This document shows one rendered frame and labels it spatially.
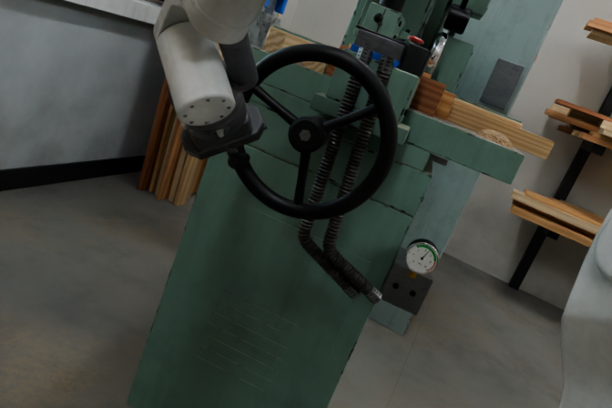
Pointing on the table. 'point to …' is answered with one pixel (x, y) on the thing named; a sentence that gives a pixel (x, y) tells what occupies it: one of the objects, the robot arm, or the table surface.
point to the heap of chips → (495, 137)
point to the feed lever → (458, 16)
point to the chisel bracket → (393, 22)
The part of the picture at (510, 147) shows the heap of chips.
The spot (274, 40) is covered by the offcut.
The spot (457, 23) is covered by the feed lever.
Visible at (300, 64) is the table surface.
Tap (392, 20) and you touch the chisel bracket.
